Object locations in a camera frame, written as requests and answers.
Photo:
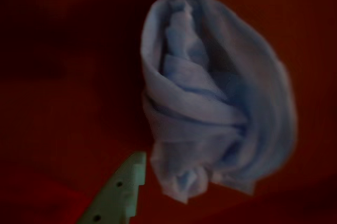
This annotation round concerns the blue disposable cap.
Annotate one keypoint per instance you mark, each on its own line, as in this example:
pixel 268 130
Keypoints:
pixel 205 102

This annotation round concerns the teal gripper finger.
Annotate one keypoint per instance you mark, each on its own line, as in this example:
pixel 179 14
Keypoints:
pixel 116 197

